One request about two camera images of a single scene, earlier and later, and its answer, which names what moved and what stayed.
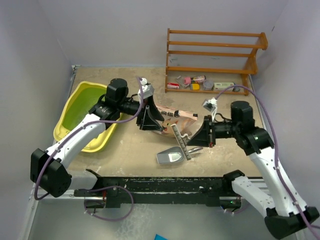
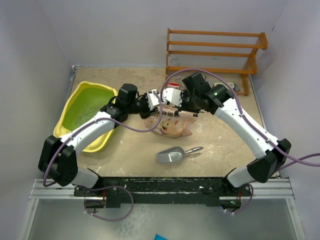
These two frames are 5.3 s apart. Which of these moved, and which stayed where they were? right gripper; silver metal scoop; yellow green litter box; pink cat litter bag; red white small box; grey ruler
Moved: right gripper; grey ruler
Stayed: silver metal scoop; pink cat litter bag; yellow green litter box; red white small box
